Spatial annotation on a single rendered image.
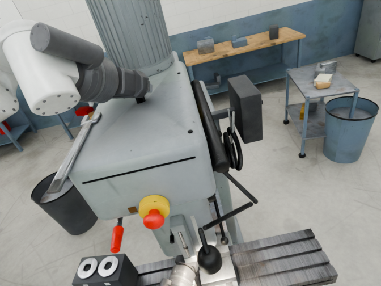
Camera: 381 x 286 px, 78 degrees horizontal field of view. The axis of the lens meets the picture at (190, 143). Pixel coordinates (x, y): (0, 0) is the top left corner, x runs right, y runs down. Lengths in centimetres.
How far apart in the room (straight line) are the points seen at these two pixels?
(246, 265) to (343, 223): 153
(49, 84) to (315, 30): 545
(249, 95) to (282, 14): 442
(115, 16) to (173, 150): 42
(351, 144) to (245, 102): 227
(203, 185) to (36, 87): 31
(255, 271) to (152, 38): 106
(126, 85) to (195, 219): 46
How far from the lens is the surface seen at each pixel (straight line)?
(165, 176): 44
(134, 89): 51
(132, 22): 71
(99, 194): 49
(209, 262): 74
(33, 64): 38
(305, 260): 132
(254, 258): 130
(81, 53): 39
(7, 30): 42
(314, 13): 554
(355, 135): 296
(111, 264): 124
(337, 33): 592
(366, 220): 275
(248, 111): 89
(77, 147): 49
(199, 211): 73
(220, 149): 50
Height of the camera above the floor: 212
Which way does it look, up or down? 36 degrees down
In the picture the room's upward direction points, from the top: 15 degrees counter-clockwise
